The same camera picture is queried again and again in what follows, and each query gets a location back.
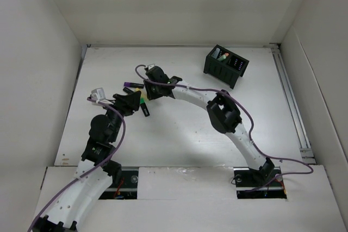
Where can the black purple-capped marker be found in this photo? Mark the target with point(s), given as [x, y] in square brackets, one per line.
[133, 85]

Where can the yellow pastel highlighter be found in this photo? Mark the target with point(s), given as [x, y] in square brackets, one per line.
[144, 97]

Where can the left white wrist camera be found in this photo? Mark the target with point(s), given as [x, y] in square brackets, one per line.
[98, 95]

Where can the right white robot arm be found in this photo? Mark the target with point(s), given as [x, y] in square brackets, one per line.
[224, 116]

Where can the green pastel highlighter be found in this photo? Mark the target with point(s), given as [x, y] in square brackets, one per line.
[222, 58]

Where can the black two-compartment organizer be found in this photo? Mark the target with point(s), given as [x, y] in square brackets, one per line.
[227, 71]

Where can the blue pastel highlighter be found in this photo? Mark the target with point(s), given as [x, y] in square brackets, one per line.
[216, 53]

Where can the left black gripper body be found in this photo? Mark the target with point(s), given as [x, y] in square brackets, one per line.
[126, 108]

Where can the yellow-capped black marker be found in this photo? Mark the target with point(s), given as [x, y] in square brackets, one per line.
[129, 91]

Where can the aluminium side rail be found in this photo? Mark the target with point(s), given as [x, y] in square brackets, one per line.
[304, 144]

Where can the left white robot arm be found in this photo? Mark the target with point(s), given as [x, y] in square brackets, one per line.
[96, 171]

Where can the black green-capped highlighter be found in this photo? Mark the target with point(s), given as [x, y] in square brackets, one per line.
[144, 108]

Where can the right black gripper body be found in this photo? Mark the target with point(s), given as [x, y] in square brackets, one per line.
[153, 91]

